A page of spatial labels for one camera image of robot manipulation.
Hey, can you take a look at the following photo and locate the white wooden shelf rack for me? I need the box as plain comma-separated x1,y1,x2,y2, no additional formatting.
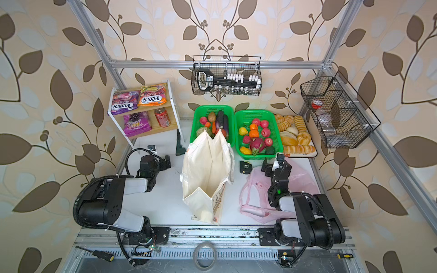
107,80,185,148

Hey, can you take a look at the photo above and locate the bread tray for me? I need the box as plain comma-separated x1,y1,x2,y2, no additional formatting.
274,114,318,158

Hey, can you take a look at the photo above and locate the red soda can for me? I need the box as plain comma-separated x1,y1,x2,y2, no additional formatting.
154,108,171,128

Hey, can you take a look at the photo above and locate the back black wire basket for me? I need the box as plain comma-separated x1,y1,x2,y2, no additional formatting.
191,54,262,100

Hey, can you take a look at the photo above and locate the grey tape roll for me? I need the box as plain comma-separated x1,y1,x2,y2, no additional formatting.
192,241,217,272

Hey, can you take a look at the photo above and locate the purple Fox's candy bag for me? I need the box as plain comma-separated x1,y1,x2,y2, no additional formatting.
110,90,140,116

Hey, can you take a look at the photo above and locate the right green fruit basket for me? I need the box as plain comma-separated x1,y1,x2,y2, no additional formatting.
234,110,283,160

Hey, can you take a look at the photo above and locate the pink dragon fruit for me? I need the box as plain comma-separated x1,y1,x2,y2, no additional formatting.
249,138,266,156

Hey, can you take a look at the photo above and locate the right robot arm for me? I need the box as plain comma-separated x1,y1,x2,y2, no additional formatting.
259,154,346,249

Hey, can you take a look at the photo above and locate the right black wire basket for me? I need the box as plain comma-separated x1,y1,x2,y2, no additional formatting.
300,72,381,149

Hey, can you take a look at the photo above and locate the black wire basket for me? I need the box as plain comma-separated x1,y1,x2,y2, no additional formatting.
300,72,381,149
191,54,262,100

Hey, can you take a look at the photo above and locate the orange Fox's candy bag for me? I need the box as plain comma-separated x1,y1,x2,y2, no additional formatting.
138,83,167,106

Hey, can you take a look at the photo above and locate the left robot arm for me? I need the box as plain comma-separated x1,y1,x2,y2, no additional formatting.
72,145,172,246

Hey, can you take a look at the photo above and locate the cream canvas tote bag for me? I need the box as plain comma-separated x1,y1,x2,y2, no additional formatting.
180,129,235,225

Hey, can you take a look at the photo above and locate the yellow black screwdriver right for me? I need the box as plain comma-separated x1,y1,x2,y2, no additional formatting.
337,254,354,260

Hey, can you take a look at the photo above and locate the black yellow screwdriver left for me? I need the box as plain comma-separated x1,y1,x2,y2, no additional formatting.
75,246,115,262

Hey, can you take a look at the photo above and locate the black yellow tape measure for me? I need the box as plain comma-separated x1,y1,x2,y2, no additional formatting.
240,160,253,175

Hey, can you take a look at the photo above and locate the purple eggplant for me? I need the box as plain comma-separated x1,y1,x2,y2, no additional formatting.
222,114,229,131

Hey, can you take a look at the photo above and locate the left green vegetable basket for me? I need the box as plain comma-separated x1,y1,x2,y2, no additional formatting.
190,105,236,146

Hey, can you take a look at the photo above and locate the yellow lemon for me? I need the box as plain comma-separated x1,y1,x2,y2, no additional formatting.
238,127,249,136

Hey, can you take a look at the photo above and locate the orange fruit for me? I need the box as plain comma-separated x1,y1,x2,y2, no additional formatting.
249,124,259,138

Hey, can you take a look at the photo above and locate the pink plastic grocery bag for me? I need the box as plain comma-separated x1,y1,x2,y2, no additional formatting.
238,157,320,224

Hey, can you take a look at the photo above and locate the brown potato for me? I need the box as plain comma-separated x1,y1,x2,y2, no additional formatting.
207,112,216,123

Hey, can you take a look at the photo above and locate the dark green clamp stand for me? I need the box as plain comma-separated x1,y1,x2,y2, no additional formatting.
175,129,186,156

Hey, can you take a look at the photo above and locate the magenta snack bag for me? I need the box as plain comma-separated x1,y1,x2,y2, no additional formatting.
124,111,152,138

